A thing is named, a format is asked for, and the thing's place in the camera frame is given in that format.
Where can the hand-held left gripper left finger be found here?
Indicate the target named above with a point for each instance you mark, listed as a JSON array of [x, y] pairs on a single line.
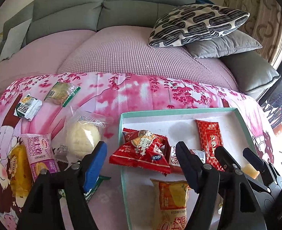
[[95, 165]]

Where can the teal cardboard box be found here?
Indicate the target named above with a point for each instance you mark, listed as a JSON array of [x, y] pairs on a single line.
[[179, 127]]

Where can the beige patterned curtain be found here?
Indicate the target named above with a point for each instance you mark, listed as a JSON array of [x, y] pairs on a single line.
[[258, 16]]

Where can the pink sofa cover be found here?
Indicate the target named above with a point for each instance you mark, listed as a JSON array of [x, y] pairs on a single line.
[[107, 52]]

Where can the pink cake roll packet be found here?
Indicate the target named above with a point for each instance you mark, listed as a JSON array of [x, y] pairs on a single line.
[[39, 155]]

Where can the bun in clear wrapper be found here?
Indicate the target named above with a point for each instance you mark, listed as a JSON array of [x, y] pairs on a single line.
[[83, 134]]

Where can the yellow snack packet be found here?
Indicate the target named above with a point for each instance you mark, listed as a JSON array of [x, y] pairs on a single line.
[[20, 172]]

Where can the black white patterned pillow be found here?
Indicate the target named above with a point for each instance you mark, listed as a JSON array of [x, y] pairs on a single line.
[[198, 24]]

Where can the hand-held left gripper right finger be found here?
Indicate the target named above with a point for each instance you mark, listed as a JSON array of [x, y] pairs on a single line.
[[188, 165]]

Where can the long red snack packet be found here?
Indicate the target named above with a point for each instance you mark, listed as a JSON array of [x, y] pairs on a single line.
[[209, 139]]

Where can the blue cloth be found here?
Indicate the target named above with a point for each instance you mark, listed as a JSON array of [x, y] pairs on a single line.
[[204, 0]]

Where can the green white biscuit packet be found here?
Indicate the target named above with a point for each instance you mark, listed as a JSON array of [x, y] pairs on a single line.
[[27, 107]]

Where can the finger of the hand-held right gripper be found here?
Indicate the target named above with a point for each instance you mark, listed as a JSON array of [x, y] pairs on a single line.
[[224, 158], [253, 159]]

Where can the small pale yellow snack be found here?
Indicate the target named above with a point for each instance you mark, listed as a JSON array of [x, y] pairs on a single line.
[[250, 171]]

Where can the grey sofa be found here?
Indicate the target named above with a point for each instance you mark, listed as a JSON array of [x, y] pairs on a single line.
[[131, 4]]

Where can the orange snack packet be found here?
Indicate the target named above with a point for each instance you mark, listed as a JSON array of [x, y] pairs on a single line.
[[172, 203]]

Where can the green-edged pastry packet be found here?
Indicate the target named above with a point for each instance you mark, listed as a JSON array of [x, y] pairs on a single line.
[[59, 93]]

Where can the printed cartoon blanket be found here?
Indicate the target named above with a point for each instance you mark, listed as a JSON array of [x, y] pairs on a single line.
[[131, 93]]

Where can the red white milk packet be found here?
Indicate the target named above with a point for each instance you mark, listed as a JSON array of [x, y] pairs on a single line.
[[172, 159]]

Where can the light grey pillow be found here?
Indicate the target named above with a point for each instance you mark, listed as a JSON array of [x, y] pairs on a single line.
[[15, 38]]

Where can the green white striped packet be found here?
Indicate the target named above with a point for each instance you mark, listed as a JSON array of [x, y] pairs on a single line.
[[99, 184]]

